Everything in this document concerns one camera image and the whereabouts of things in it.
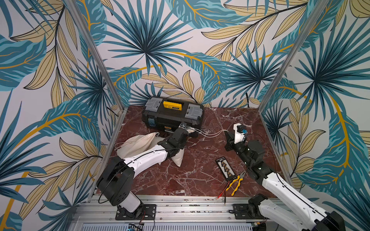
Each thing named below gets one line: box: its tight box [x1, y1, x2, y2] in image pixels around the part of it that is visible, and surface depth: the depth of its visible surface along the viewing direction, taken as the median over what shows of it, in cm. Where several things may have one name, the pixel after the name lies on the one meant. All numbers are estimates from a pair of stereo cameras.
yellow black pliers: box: [225, 170, 246, 197], surface depth 83 cm
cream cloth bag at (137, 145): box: [114, 131, 165, 159], surface depth 85 cm
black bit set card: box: [215, 156, 238, 181], surface depth 90 cm
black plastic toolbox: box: [141, 96, 205, 133], surface depth 97 cm
